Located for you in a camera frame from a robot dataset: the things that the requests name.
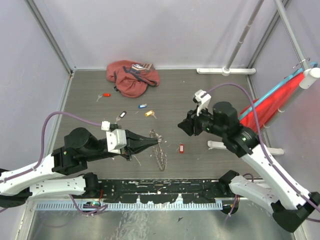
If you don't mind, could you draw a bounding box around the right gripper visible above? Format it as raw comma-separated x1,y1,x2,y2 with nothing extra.
177,103,226,137

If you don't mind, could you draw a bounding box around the key with red white tag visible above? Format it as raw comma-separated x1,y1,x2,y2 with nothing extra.
177,143,185,154

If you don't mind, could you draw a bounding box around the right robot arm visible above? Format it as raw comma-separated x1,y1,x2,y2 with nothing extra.
177,101,320,233

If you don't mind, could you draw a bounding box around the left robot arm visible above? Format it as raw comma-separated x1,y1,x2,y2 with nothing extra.
0,127,159,209

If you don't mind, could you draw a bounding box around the key with black tag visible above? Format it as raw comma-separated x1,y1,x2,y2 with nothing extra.
115,111,127,124

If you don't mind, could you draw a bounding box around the key with yellow tag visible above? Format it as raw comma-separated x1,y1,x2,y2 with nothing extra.
144,110,157,119

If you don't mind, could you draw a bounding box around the key with blue tag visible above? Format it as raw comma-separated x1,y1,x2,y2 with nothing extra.
138,104,148,109

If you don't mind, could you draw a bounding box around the red crumpled shirt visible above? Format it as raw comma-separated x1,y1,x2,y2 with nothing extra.
106,60,161,98

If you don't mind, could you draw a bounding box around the white rack base bar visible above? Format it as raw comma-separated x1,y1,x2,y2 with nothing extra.
196,67,257,76

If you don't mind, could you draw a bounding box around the red cloth on hanger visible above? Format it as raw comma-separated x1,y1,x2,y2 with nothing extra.
239,75,303,132

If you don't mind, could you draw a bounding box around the grey rack pole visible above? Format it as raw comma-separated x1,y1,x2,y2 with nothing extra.
224,0,264,69

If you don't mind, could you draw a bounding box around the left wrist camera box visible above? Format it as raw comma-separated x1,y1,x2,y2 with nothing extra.
106,129,127,155

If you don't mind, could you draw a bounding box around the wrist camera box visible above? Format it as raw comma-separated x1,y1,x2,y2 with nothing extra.
106,129,127,155
193,89,211,117

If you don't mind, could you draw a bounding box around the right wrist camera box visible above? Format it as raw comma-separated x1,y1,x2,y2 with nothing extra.
193,89,211,117

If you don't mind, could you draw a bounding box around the white slotted cable duct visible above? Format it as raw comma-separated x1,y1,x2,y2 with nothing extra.
35,199,223,211

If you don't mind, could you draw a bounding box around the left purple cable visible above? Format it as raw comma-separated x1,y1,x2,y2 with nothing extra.
0,111,111,216

